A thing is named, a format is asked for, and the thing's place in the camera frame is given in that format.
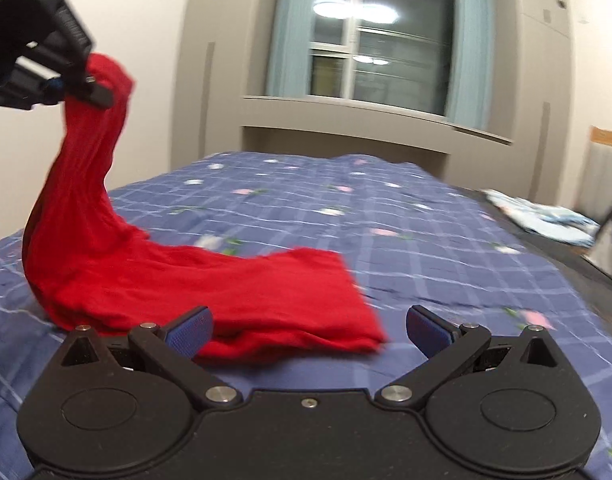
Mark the wooden-framed chair back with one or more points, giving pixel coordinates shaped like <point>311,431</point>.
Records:
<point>606,170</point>

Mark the beige tall wardrobe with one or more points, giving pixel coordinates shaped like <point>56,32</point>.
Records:
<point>536,85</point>
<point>221,60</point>

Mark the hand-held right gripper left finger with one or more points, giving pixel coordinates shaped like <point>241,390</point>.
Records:
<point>191,332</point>

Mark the light blue patterned cloth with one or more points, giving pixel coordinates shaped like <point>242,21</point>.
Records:
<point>541,217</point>

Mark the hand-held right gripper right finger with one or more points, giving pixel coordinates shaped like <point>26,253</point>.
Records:
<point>426,331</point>

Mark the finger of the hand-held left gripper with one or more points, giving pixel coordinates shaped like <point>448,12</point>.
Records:
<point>93,91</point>

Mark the beige window ledge cabinet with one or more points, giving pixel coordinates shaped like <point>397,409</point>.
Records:
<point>366,135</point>

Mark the blue floral checked bed sheet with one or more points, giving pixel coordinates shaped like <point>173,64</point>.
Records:
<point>336,220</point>

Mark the white-framed window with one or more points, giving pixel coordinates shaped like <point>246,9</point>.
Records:
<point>386,40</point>

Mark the red pants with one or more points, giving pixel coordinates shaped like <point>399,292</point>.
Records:
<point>286,300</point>

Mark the light blue curtain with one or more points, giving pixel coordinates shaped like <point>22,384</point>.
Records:
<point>288,30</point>
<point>470,50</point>

